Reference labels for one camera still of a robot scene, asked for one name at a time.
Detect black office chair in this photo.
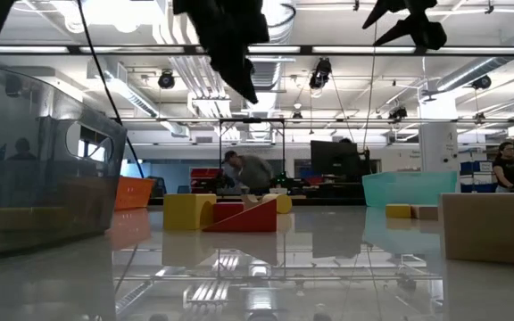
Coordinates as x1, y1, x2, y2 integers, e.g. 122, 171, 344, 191
147, 176, 168, 200

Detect wooden arch block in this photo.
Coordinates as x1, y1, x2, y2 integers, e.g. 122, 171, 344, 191
240, 193, 263, 210

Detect red wedge block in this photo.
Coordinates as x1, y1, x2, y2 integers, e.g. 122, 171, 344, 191
202, 198, 278, 234

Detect wooden rectangular block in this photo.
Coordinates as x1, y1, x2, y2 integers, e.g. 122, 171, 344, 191
410, 203, 440, 221

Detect yellow cylinder block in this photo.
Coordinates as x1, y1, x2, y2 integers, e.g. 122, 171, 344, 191
260, 193, 294, 215

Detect white square pillar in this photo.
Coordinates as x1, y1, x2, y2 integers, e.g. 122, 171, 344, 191
419, 91, 460, 175

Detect black ceiling-hung camera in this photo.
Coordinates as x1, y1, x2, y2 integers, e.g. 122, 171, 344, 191
157, 70, 177, 90
388, 105, 409, 121
470, 74, 493, 91
308, 56, 333, 90

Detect yellow arch block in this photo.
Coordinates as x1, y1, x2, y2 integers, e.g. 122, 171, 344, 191
162, 193, 218, 232

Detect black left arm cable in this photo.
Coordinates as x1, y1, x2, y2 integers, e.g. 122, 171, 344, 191
76, 0, 146, 179

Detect red storage bins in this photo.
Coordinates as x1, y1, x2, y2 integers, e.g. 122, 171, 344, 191
188, 167, 223, 194

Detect short yellow rectangular block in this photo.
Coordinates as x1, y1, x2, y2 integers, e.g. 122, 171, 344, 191
385, 203, 413, 219

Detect wooden cube block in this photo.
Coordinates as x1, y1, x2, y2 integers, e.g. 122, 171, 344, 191
437, 192, 514, 267

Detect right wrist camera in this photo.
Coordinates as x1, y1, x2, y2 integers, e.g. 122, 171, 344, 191
417, 20, 448, 51

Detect black overhead light bar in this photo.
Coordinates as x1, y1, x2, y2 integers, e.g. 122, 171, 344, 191
0, 43, 514, 57

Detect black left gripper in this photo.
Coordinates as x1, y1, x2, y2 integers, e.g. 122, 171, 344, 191
171, 0, 270, 104

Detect teal plastic bin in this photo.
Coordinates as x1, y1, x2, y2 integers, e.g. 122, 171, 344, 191
361, 170, 459, 209

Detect gray translucent plastic bin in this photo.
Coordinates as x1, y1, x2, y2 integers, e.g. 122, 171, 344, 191
0, 64, 128, 255

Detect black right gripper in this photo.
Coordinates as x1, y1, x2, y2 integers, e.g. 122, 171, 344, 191
362, 0, 439, 46

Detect long yellow rectangular block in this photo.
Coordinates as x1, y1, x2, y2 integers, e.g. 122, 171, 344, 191
0, 205, 106, 231

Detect silver ventilation duct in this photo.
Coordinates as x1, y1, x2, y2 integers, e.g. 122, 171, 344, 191
435, 17, 514, 95

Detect red square block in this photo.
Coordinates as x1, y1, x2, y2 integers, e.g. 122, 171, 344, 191
212, 202, 245, 224

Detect thin hanging cable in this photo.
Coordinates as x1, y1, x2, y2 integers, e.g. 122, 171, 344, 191
362, 21, 377, 151

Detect orange plastic bin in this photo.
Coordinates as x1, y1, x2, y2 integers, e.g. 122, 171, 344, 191
113, 176, 156, 211

